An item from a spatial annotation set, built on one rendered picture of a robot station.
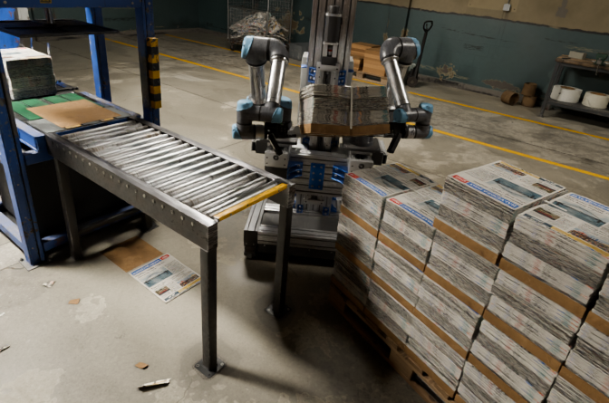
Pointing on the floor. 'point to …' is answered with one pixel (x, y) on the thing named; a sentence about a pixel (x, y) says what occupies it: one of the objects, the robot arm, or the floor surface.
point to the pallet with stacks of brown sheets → (368, 62)
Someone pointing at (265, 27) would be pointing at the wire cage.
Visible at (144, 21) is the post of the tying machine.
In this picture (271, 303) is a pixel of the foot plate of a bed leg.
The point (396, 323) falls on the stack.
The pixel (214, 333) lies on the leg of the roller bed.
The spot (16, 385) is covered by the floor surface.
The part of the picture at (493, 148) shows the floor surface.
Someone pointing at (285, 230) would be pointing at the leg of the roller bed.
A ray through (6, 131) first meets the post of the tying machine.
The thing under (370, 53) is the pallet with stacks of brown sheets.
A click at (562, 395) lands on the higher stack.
